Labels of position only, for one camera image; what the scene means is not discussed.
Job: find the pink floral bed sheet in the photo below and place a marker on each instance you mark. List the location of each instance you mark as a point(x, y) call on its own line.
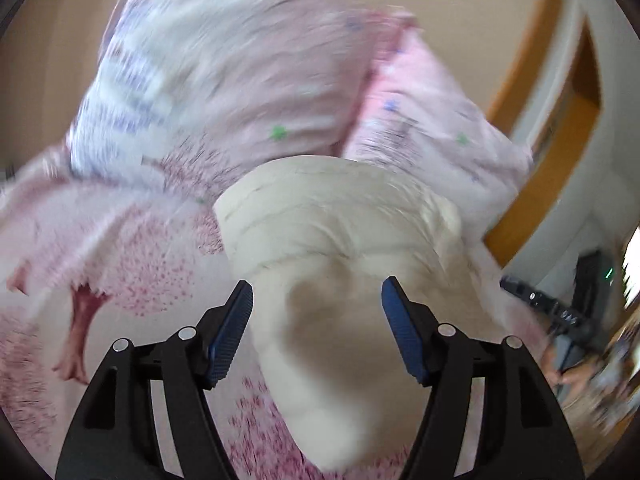
point(115, 260)

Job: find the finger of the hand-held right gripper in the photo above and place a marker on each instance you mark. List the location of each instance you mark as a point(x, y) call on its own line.
point(542, 305)

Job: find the person's right hand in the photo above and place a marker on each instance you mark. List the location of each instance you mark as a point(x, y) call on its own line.
point(557, 372)

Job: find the cream puffer jacket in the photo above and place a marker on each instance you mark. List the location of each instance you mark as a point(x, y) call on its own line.
point(340, 270)

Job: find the white floral pillow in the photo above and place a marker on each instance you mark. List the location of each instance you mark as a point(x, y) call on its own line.
point(225, 70)

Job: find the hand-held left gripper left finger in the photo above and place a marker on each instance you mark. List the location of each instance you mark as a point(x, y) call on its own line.
point(230, 335)

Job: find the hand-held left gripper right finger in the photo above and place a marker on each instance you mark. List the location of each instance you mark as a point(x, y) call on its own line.
point(405, 330)

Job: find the pink floral pillow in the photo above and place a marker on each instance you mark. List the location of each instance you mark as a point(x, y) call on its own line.
point(430, 125)

